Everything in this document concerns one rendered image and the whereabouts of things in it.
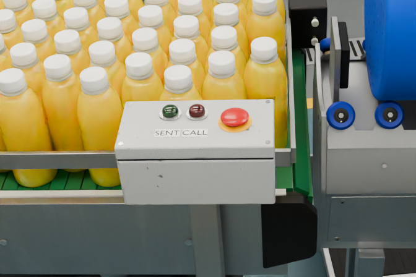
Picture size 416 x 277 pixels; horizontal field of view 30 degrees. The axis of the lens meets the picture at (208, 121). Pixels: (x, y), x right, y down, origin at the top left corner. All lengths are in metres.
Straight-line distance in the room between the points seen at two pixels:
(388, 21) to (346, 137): 0.22
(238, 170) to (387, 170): 0.36
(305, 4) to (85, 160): 0.52
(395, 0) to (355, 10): 2.33
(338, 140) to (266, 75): 0.17
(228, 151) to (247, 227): 0.27
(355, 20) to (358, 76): 1.99
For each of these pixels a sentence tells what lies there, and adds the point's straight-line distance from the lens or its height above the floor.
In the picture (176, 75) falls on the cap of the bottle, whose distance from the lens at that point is 1.10.
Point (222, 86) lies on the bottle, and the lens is 1.13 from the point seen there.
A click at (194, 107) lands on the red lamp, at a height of 1.11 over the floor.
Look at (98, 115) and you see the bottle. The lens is 1.13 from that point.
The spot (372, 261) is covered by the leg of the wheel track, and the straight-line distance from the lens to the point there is 1.48.
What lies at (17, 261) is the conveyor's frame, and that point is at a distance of 1.34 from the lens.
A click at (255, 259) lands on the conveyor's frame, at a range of 1.26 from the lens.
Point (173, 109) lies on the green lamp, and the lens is 1.01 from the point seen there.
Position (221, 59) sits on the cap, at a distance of 1.13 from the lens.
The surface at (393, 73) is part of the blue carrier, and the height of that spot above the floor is 1.07.
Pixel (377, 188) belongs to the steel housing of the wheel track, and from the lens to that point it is 1.29.
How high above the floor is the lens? 1.71
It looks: 38 degrees down
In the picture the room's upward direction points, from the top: 5 degrees counter-clockwise
